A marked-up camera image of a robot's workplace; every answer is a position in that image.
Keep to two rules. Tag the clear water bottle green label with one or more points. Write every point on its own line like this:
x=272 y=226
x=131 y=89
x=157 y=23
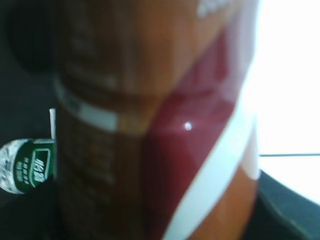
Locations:
x=25 y=163

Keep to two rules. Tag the brown coffee drink bottle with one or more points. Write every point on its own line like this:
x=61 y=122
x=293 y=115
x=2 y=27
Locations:
x=156 y=118

